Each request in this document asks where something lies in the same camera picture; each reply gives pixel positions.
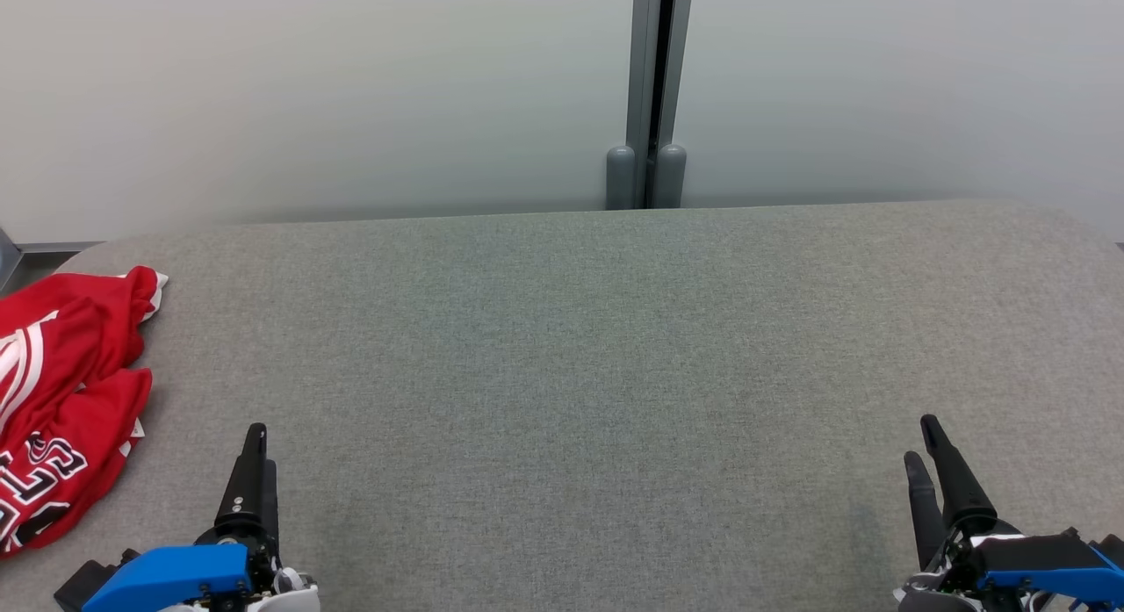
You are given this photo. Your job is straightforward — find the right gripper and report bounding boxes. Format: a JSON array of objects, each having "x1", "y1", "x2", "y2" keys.
[{"x1": 896, "y1": 415, "x2": 1025, "y2": 612}]

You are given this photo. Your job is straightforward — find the red basketball jersey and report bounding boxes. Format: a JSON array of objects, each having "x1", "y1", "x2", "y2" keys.
[{"x1": 0, "y1": 265, "x2": 169, "y2": 560}]

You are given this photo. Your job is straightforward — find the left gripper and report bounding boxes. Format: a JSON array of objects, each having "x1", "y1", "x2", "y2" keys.
[{"x1": 189, "y1": 423, "x2": 320, "y2": 612}]

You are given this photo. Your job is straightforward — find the grey cylindrical door handle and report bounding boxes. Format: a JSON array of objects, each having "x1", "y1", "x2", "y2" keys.
[
  {"x1": 653, "y1": 143, "x2": 688, "y2": 210},
  {"x1": 606, "y1": 145, "x2": 637, "y2": 211}
]

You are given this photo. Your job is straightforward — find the grey door frame post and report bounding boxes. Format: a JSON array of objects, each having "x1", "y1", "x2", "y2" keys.
[{"x1": 625, "y1": 0, "x2": 695, "y2": 211}]

